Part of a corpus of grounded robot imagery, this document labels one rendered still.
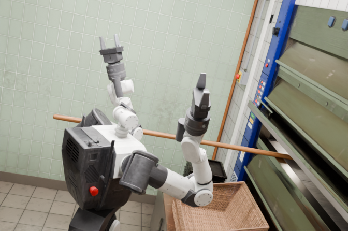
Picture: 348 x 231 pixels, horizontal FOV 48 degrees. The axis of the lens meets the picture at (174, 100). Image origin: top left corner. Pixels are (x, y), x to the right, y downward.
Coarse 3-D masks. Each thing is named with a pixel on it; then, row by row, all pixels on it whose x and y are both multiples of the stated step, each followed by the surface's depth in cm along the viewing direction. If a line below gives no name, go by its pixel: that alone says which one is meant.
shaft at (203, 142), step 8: (64, 120) 225; (72, 120) 225; (80, 120) 226; (160, 136) 233; (168, 136) 233; (200, 144) 237; (208, 144) 236; (216, 144) 237; (224, 144) 238; (256, 152) 241; (264, 152) 241; (272, 152) 242
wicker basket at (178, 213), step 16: (224, 192) 279; (240, 192) 276; (176, 208) 263; (192, 208) 279; (208, 208) 281; (224, 208) 283; (240, 208) 266; (256, 208) 246; (176, 224) 253; (192, 224) 260; (240, 224) 256; (256, 224) 240
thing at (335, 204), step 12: (252, 108) 256; (264, 108) 267; (264, 120) 232; (276, 120) 244; (288, 132) 226; (300, 144) 209; (312, 156) 194; (324, 168) 182; (312, 180) 165; (336, 180) 171; (324, 192) 155; (336, 204) 146
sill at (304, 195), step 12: (264, 144) 263; (288, 168) 230; (288, 180) 219; (300, 180) 217; (300, 192) 203; (312, 204) 192; (312, 216) 188; (324, 216) 183; (324, 228) 176; (336, 228) 174
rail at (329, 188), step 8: (272, 128) 218; (280, 136) 206; (288, 144) 195; (296, 152) 185; (304, 160) 176; (312, 168) 168; (320, 176) 161; (328, 184) 155; (336, 192) 149; (344, 200) 144; (344, 208) 141
